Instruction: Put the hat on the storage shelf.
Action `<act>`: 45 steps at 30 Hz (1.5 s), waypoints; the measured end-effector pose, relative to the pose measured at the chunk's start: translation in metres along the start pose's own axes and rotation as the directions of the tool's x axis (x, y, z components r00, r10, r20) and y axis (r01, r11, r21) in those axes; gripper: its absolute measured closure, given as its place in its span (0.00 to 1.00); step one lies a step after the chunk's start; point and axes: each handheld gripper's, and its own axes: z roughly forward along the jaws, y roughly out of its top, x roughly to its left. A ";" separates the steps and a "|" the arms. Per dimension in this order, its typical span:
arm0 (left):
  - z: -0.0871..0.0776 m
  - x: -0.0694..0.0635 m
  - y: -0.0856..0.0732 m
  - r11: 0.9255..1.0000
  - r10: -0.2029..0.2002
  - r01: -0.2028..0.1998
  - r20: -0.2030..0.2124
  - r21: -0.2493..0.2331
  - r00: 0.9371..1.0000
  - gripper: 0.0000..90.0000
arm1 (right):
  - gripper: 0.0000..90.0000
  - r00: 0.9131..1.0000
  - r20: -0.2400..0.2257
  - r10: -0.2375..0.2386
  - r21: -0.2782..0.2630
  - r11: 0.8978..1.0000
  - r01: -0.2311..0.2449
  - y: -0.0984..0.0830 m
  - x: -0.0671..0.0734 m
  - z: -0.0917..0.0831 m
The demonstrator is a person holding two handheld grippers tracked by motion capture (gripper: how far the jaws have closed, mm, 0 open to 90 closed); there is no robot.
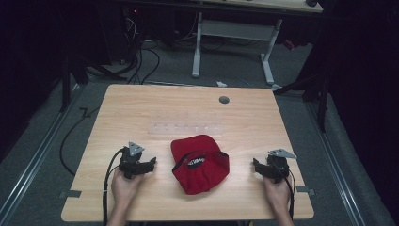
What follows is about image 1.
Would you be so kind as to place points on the clear plastic strip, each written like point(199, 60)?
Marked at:
point(185, 128)

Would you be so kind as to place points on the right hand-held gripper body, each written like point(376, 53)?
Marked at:
point(277, 166)

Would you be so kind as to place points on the red baseball cap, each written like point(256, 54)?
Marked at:
point(200, 164)

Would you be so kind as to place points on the aluminium floor rail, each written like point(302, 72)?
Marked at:
point(338, 169)
point(34, 160)

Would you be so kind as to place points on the grey tape piece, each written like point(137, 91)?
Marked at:
point(70, 194)
point(306, 190)

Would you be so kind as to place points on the black metal stand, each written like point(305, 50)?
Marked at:
point(66, 88)
point(323, 100)

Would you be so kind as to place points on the round grey table grommet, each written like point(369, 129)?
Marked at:
point(224, 100)

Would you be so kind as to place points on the white paper scrap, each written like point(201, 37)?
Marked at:
point(221, 83)

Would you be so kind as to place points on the person's left hand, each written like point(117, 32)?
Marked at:
point(124, 186)

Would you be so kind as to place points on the red object under desk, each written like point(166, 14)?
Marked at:
point(289, 44)

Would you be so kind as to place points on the white-legged wooden desk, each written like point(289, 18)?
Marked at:
point(235, 29)

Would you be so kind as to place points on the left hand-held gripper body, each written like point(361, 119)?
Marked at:
point(130, 164)

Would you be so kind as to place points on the person's right hand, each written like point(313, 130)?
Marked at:
point(277, 193)

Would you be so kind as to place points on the black computer mouse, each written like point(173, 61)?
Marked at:
point(311, 3)

